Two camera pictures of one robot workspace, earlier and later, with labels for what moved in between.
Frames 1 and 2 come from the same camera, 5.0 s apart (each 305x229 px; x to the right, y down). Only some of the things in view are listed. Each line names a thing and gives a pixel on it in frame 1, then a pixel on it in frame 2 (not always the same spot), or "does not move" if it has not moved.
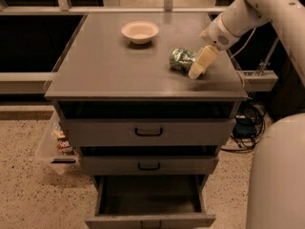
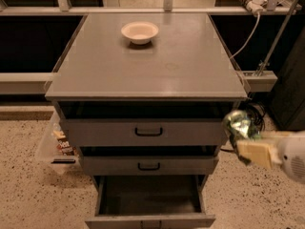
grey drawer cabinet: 134,121 does not move
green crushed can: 181,60 -> 236,126
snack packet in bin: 63,144 does not move
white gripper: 216,33 -> 292,156
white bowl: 140,31 does not move
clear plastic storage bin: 57,149 does not move
